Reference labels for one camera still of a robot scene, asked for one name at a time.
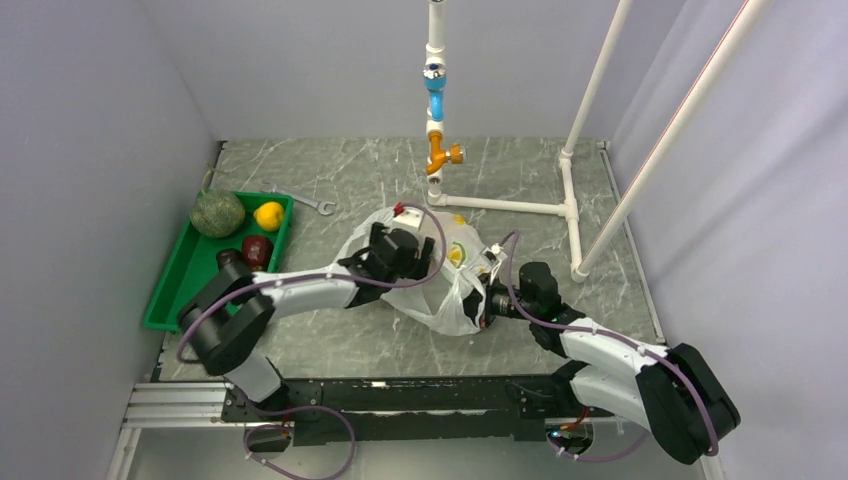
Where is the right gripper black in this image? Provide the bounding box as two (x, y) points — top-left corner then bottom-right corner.
(446, 272), (537, 329)

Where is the white plastic bag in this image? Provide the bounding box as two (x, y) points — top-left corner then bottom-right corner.
(379, 212), (498, 337)

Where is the yellow fake lemon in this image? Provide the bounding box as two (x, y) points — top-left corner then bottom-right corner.
(253, 201), (286, 232)

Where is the dark red fake fruit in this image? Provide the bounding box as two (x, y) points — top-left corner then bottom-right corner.
(241, 235), (274, 271)

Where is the green fake melon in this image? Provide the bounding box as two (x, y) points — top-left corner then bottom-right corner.
(189, 190), (246, 238)

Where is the dark purple fake fruit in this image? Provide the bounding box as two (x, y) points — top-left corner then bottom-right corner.
(215, 248), (242, 270)

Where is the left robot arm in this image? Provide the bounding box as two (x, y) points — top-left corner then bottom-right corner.
(177, 222), (447, 420)

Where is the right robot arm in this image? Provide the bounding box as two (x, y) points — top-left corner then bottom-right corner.
(460, 262), (741, 465)

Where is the orange pipe valve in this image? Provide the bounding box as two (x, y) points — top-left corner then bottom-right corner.
(426, 130), (465, 176)

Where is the green plastic tray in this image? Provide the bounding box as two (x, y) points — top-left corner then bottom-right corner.
(142, 192), (294, 333)

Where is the silver wrench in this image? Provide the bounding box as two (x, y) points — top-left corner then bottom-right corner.
(260, 182), (336, 216)

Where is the blue pipe valve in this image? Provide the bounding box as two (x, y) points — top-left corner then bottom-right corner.
(422, 57), (447, 122)

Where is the white diagonal pole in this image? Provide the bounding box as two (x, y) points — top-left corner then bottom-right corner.
(571, 0), (771, 283)

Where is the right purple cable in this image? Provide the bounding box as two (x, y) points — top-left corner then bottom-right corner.
(498, 230), (721, 458)

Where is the purple cable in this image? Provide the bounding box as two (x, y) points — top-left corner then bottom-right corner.
(498, 230), (721, 458)
(175, 203), (449, 366)

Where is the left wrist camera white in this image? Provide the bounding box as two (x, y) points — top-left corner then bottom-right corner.
(389, 203), (425, 240)

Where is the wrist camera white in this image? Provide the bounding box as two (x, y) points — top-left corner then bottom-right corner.
(389, 203), (425, 240)
(482, 243), (508, 271)

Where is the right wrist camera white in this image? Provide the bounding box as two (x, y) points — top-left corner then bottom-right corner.
(482, 243), (508, 271)

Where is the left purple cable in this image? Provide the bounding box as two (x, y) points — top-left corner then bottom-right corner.
(175, 203), (449, 366)

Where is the white pvc pipe frame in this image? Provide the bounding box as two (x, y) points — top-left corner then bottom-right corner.
(425, 1), (633, 281)

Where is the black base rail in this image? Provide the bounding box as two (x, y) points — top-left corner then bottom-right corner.
(221, 375), (611, 446)

